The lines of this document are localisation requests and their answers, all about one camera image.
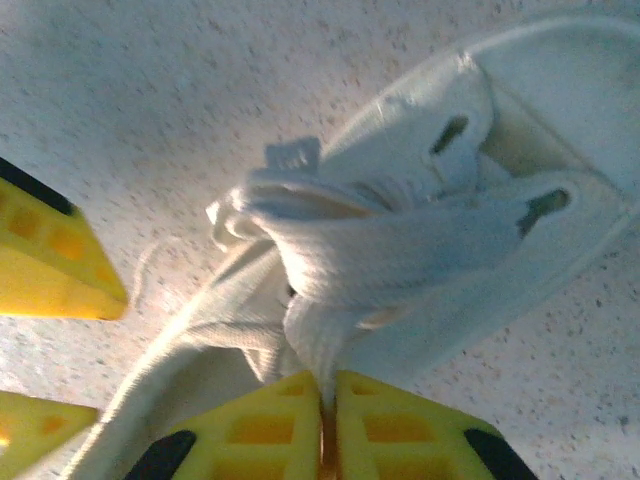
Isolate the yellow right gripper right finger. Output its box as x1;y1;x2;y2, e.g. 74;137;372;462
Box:
334;369;526;480

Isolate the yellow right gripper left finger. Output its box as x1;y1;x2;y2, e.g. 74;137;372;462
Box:
124;369;324;480

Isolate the white shoelace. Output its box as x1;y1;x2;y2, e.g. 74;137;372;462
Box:
59;137;574;480

